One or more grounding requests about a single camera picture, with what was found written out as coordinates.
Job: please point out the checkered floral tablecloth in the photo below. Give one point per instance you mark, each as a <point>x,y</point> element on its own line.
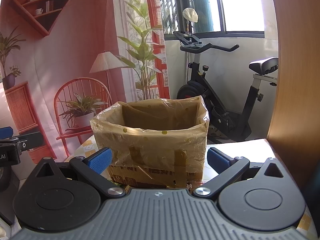
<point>88,148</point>

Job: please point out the window with dark frame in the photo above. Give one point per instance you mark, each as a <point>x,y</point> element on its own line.
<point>216,18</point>

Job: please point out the black exercise bike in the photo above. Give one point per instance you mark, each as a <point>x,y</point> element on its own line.
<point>238,90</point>

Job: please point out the plastic lined cardboard box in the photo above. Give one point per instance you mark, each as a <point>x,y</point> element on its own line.
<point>155,143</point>

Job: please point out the printed room backdrop cloth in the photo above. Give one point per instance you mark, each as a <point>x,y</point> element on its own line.
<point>62,61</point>

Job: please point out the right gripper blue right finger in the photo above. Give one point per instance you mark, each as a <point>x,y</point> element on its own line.
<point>229,171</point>

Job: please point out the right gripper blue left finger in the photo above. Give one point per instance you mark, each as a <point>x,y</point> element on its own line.
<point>90,169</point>

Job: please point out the white cloth on pole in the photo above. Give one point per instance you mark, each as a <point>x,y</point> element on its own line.
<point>190,14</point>

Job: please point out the wooden board panel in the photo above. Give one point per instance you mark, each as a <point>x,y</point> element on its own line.
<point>294,128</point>

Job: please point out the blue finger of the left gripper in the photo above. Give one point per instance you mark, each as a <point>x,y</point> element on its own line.
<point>6,132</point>
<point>30,141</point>

